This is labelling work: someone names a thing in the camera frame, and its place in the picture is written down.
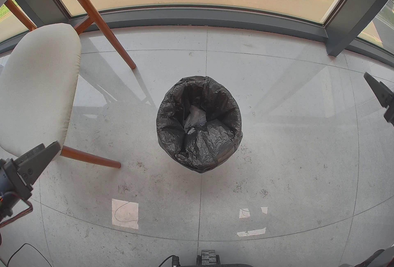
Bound black plastic bag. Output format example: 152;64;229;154
156;76;243;173

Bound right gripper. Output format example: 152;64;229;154
363;72;394;125

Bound white paper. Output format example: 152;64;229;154
184;105;207;135

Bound black cable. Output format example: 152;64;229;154
159;255;180;267
7;242;44;267

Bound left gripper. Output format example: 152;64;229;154
0;141;62;202

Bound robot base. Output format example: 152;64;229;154
179;249;253;267

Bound white cushioned wooden chair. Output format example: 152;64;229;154
0;0;137;169

